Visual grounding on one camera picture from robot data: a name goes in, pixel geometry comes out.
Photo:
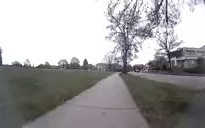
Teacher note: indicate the grass strip beside sidewalk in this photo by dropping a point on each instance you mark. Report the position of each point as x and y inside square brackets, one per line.
[156, 100]

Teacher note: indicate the pale building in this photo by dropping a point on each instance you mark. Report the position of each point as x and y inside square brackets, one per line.
[190, 56]

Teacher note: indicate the thin bare tree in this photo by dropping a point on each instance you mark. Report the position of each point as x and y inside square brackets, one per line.
[169, 60]

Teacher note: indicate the wide grass field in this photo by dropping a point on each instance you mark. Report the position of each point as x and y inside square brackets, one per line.
[40, 90]

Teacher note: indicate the grey concrete sidewalk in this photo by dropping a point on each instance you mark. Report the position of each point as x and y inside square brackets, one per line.
[103, 103]

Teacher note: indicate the row of distant trees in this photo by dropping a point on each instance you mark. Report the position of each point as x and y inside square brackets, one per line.
[63, 63]

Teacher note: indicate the tall bare tree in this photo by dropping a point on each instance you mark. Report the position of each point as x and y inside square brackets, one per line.
[124, 60]

